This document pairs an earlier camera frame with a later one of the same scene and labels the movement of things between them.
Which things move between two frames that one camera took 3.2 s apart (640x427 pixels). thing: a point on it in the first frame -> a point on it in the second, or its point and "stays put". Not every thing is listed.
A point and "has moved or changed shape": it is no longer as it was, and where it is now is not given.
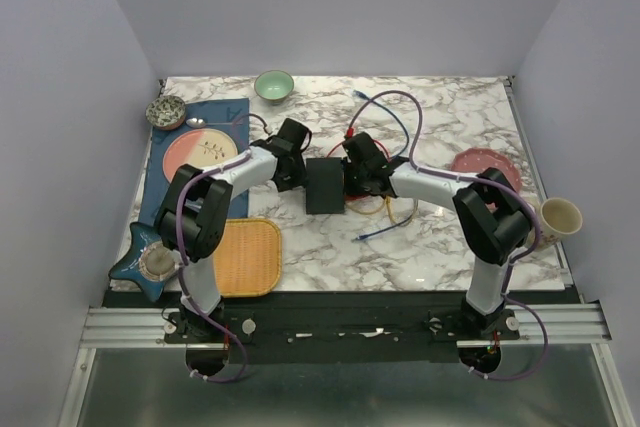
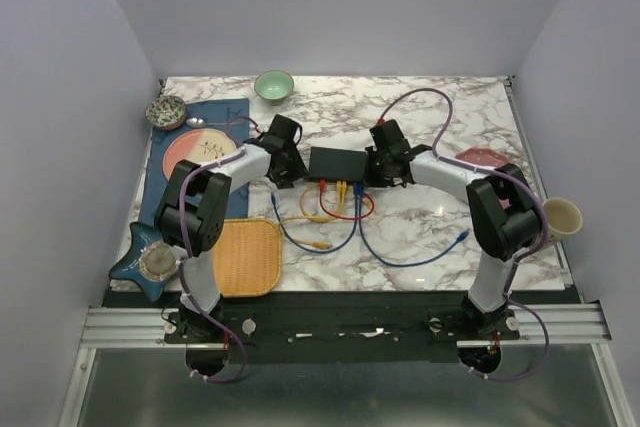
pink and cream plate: x=201 y=148 stays put
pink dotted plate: x=475 y=160 stays put
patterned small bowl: x=166 y=112 stays put
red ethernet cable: x=349 y=132 -> x=322 y=188
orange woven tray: x=248 y=257 stays put
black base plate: x=343 y=335 stays put
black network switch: x=325 y=186 has moved or changed shape
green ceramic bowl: x=274 y=86 stays put
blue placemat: x=230 y=115 stays put
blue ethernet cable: x=399 y=157 -> x=461 y=237
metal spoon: x=194 y=122 stays put
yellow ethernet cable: x=386 y=200 -> x=341 y=200
